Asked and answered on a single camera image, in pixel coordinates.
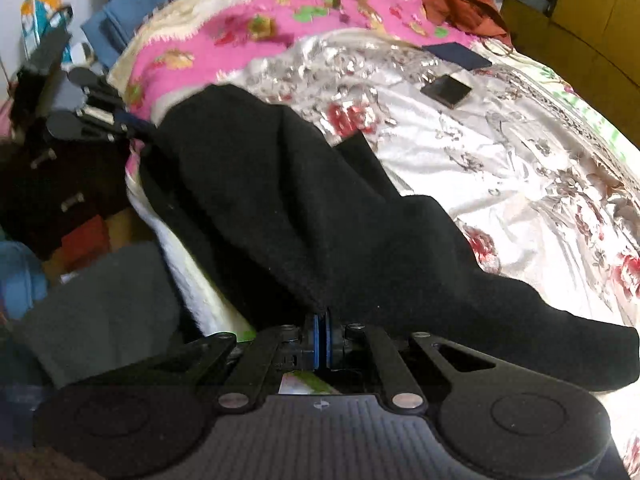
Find black pants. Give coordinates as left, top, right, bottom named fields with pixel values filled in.
left=140, top=84, right=639, bottom=391

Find blue folded cloth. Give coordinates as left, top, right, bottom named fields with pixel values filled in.
left=80, top=0, right=232, bottom=68

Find white fleece underblanket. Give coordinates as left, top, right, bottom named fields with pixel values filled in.
left=126, top=154, right=256, bottom=342

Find pink floral blanket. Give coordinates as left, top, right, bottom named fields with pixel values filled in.
left=107, top=0, right=476, bottom=119

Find floral silver bedspread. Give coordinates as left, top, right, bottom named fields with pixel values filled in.
left=214, top=27, right=640, bottom=470

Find black phone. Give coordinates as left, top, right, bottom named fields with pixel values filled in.
left=421, top=75, right=472, bottom=108

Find rust red garment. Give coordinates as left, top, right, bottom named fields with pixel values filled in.
left=422, top=0, right=512, bottom=47

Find yellow wooden wardrobe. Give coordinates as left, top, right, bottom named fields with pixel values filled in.
left=501, top=0, right=639, bottom=144

